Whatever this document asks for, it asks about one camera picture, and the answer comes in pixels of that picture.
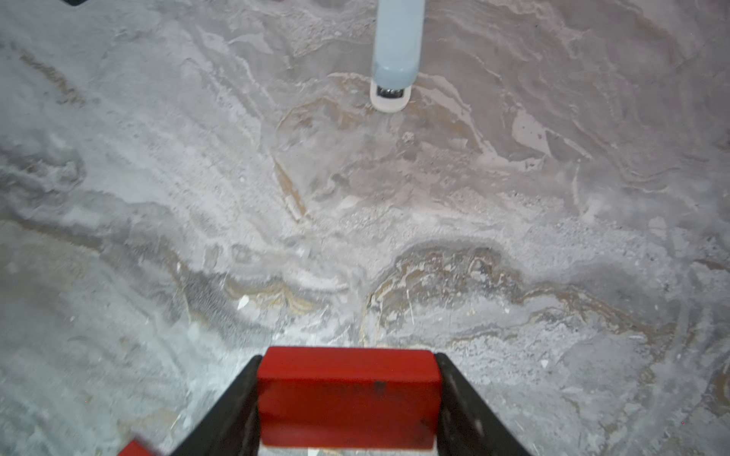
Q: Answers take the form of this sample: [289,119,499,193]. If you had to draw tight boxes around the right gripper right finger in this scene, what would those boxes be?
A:
[435,353,530,456]

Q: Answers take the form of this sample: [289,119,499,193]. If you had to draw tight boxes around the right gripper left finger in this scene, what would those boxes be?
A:
[171,355,263,456]

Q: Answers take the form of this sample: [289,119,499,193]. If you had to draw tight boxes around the red block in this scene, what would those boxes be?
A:
[257,347,442,450]
[118,439,159,456]

